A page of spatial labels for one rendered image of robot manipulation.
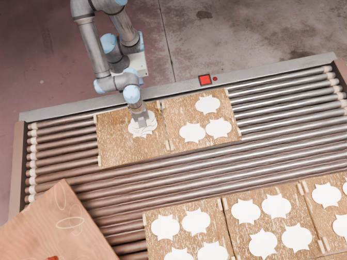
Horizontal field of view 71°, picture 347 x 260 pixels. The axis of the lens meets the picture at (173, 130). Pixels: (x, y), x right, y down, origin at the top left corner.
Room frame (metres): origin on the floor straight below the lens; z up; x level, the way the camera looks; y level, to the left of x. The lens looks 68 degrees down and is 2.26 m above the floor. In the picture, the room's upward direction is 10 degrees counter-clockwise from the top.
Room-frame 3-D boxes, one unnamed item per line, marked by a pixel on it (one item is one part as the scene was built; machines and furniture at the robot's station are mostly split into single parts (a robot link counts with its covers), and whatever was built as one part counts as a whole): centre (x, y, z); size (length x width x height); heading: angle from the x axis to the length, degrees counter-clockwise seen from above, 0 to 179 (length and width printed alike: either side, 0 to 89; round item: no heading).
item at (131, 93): (0.63, 0.17, 1.23); 0.09 x 0.08 x 0.11; 0
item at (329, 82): (0.66, -0.08, 0.90); 1.95 x 0.05 x 0.05; 92
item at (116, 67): (1.07, 0.29, 0.99); 0.15 x 0.15 x 0.10
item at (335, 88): (0.61, -0.08, 0.90); 1.95 x 0.05 x 0.05; 92
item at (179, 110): (0.58, -0.16, 0.93); 0.41 x 0.35 x 0.02; 92
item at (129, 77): (0.72, 0.18, 1.23); 0.11 x 0.11 x 0.08; 0
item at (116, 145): (0.56, 0.25, 0.93); 0.41 x 0.35 x 0.02; 93
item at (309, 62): (0.83, -0.08, 0.89); 2.08 x 0.08 x 0.06; 92
